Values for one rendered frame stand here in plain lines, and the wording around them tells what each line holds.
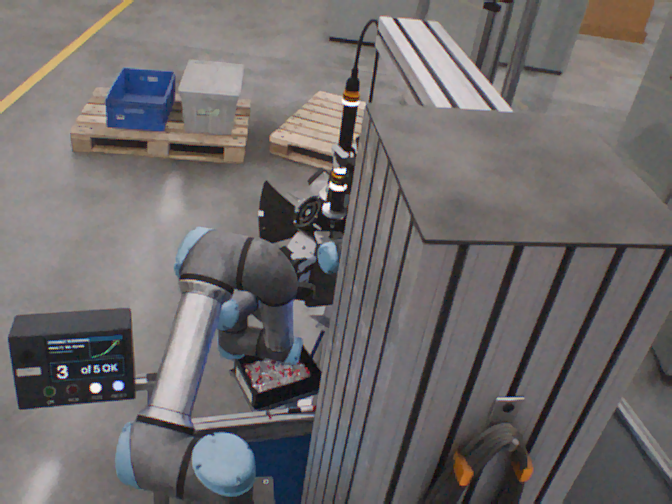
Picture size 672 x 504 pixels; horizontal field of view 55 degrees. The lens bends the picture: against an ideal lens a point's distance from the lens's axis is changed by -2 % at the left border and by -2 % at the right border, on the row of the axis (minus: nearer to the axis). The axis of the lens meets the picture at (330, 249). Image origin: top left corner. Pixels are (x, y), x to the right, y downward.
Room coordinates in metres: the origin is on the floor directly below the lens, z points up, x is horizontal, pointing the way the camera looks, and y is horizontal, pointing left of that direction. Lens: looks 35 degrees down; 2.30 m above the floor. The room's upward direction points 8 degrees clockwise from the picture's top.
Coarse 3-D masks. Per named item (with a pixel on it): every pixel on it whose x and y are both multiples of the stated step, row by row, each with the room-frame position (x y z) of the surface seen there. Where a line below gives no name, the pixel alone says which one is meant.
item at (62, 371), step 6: (54, 366) 0.98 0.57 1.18; (60, 366) 0.98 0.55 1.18; (66, 366) 0.99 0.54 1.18; (72, 366) 0.99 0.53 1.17; (54, 372) 0.97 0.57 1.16; (60, 372) 0.98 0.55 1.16; (66, 372) 0.98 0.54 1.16; (72, 372) 0.99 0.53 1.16; (54, 378) 0.97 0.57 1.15; (60, 378) 0.97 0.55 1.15; (66, 378) 0.98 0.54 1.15; (72, 378) 0.98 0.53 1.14
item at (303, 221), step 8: (304, 200) 1.74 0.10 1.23; (312, 200) 1.73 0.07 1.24; (320, 200) 1.69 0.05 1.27; (304, 208) 1.71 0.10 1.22; (312, 208) 1.70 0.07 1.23; (320, 208) 1.66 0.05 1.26; (296, 216) 1.70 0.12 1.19; (304, 216) 1.69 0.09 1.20; (312, 216) 1.66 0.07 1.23; (320, 216) 1.65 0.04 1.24; (344, 216) 1.73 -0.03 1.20; (296, 224) 1.66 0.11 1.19; (304, 224) 1.65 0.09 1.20; (312, 224) 1.63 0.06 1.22; (320, 224) 1.64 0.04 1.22; (328, 224) 1.65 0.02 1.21; (336, 224) 1.68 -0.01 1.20; (344, 224) 1.70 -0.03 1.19; (304, 232) 1.65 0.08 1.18; (312, 232) 1.64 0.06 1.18
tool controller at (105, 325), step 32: (32, 320) 1.05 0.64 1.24; (64, 320) 1.06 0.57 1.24; (96, 320) 1.07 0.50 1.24; (128, 320) 1.09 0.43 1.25; (32, 352) 0.97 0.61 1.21; (64, 352) 0.99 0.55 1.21; (96, 352) 1.01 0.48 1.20; (128, 352) 1.04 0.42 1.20; (32, 384) 0.95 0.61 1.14; (64, 384) 0.97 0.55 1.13; (128, 384) 1.01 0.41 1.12
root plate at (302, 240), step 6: (300, 234) 1.68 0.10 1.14; (294, 240) 1.67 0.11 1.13; (300, 240) 1.67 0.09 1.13; (306, 240) 1.67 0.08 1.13; (288, 246) 1.65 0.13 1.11; (294, 246) 1.66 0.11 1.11; (300, 246) 1.66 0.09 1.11; (306, 246) 1.66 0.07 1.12; (312, 246) 1.66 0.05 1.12; (294, 252) 1.64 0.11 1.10; (300, 252) 1.65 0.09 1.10; (306, 252) 1.65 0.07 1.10; (312, 252) 1.65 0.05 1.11
